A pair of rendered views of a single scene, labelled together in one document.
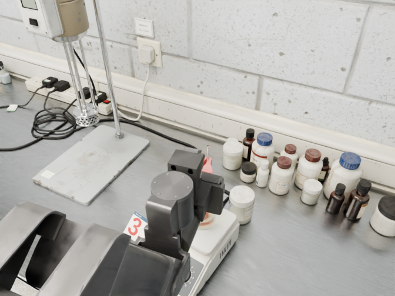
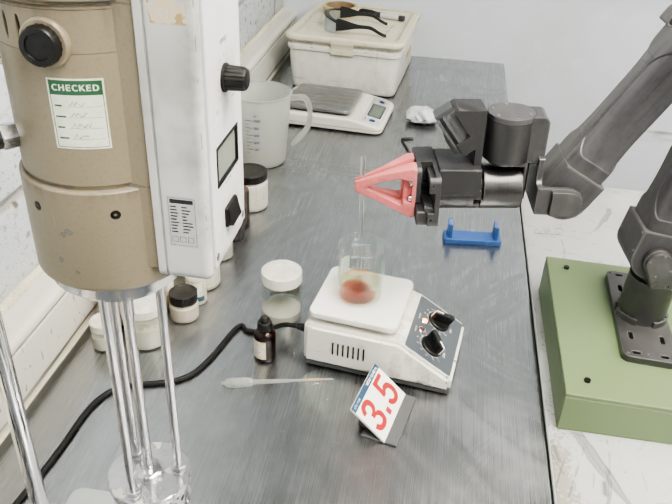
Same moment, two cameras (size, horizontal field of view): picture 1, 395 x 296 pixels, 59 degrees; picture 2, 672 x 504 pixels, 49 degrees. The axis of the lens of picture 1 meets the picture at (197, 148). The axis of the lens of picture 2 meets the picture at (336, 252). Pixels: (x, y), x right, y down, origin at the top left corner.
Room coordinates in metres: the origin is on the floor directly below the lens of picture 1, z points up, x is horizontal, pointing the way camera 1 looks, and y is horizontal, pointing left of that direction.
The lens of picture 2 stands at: (0.79, 0.74, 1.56)
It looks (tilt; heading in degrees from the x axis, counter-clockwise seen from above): 32 degrees down; 250
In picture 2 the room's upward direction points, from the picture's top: 3 degrees clockwise
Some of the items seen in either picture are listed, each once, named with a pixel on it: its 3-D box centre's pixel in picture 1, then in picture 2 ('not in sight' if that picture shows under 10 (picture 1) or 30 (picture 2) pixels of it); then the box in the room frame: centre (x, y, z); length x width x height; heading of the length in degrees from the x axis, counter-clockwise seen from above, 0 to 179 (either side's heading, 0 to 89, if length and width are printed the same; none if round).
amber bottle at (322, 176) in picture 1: (323, 168); not in sight; (0.70, -0.34, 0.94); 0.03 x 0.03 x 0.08
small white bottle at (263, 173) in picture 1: (263, 173); (195, 278); (0.68, -0.18, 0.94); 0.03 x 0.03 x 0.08
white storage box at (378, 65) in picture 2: not in sight; (355, 47); (0.09, -1.15, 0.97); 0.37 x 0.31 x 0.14; 59
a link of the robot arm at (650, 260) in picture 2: not in sight; (654, 256); (0.12, 0.11, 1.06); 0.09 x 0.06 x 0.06; 69
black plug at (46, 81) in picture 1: (48, 83); not in sight; (1.16, 0.56, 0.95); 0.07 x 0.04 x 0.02; 153
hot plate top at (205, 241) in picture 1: (200, 222); (363, 297); (0.48, -0.01, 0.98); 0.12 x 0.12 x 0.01; 55
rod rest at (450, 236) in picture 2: not in sight; (472, 231); (0.19, -0.23, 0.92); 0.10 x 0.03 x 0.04; 159
